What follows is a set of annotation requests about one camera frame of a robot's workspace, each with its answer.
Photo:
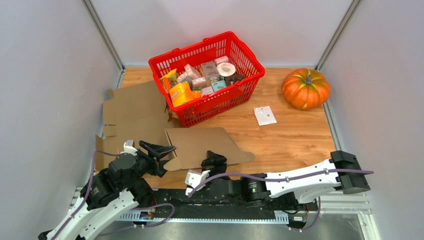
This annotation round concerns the brown cardboard sheet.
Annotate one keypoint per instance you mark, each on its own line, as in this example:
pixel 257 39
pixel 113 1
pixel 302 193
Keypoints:
pixel 137 113

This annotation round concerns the left aluminium frame post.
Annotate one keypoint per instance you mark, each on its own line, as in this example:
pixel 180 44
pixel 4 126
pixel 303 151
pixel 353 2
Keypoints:
pixel 91 10

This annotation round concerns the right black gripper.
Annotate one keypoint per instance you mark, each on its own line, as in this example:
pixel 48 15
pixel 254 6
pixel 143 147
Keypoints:
pixel 219 161

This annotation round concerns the dark brown round item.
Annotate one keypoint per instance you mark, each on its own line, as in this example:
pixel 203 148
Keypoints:
pixel 230 80

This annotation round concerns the brown cardboard box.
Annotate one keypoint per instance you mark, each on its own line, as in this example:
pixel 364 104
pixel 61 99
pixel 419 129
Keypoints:
pixel 191 146

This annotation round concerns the orange pumpkin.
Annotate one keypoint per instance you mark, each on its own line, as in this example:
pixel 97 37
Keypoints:
pixel 305 89

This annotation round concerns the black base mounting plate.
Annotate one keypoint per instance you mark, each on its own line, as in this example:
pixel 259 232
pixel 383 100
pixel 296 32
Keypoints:
pixel 167 202

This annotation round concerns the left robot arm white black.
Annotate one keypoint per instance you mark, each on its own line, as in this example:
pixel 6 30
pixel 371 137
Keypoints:
pixel 113 191

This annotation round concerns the teal small box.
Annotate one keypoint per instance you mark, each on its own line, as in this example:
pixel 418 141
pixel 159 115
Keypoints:
pixel 218 85

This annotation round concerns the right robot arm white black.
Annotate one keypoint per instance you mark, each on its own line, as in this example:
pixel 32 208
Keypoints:
pixel 340 172

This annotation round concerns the pink white round roll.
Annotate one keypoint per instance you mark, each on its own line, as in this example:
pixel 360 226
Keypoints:
pixel 226 69

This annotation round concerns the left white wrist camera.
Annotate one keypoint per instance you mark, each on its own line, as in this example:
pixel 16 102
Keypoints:
pixel 129 147

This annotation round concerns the orange snack box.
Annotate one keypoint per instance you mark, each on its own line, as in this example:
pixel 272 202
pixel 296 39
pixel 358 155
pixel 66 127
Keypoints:
pixel 181 94

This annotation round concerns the aluminium frame post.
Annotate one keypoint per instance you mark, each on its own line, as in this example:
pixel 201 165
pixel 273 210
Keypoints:
pixel 91 10
pixel 348 15

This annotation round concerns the red plastic shopping basket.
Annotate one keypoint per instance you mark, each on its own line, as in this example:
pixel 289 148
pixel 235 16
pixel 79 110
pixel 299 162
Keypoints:
pixel 200 58

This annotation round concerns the yellow snack packet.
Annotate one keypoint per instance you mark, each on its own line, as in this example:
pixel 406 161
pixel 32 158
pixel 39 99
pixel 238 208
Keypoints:
pixel 169 80

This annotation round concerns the right aluminium frame post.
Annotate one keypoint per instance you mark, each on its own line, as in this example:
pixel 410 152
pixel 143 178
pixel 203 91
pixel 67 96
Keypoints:
pixel 348 15

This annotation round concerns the white slotted cable duct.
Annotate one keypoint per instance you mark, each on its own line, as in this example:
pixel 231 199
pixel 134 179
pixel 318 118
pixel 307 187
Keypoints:
pixel 274 218

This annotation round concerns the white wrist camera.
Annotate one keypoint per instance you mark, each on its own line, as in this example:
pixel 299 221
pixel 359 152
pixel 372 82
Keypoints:
pixel 129 147
pixel 194 178

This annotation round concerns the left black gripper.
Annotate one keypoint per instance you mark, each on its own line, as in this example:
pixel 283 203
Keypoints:
pixel 154 151

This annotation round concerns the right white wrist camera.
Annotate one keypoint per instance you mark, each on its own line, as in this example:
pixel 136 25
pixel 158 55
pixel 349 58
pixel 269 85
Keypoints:
pixel 194 178

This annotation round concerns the white paper packet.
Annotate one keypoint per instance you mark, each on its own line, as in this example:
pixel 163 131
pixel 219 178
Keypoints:
pixel 264 115

